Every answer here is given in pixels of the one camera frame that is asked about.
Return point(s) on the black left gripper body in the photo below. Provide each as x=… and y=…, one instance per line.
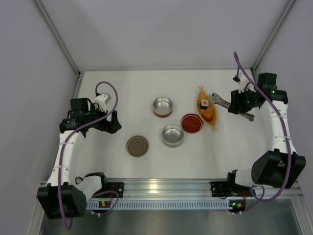
x=107, y=121

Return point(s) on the red round lid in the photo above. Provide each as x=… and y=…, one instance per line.
x=191, y=123

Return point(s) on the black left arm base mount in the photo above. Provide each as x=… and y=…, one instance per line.
x=116, y=186

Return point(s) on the orange fried shrimp piece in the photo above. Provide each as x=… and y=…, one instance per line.
x=208, y=115

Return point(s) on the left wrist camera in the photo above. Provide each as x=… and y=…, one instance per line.
x=102, y=99

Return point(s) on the beige band metal container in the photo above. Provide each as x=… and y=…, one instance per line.
x=172, y=135

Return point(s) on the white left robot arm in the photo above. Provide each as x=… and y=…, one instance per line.
x=63, y=197

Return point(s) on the sushi roll orange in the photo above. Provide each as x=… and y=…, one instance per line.
x=204, y=104

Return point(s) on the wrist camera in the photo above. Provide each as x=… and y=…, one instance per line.
x=242, y=81
x=102, y=99

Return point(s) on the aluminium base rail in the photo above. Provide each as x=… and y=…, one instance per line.
x=165, y=188

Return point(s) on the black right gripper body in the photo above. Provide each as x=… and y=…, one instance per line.
x=239, y=102

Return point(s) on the metal tongs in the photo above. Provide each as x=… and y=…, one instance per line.
x=218, y=100

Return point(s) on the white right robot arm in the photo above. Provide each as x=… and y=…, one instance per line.
x=280, y=165

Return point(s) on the aluminium frame post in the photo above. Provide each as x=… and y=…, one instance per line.
x=59, y=40
x=278, y=24

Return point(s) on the slotted grey cable duct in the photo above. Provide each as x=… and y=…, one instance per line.
x=206, y=204

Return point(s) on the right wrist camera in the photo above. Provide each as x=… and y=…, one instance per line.
x=242, y=81

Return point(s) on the right aluminium frame post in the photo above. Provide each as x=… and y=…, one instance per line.
x=278, y=24

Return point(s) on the brown round lid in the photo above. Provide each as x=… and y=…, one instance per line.
x=137, y=146

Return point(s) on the red band metal container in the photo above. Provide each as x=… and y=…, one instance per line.
x=162, y=107

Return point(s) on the left aluminium frame post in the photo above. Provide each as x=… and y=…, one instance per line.
x=59, y=40

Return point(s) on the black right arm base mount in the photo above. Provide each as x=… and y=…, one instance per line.
x=225, y=189

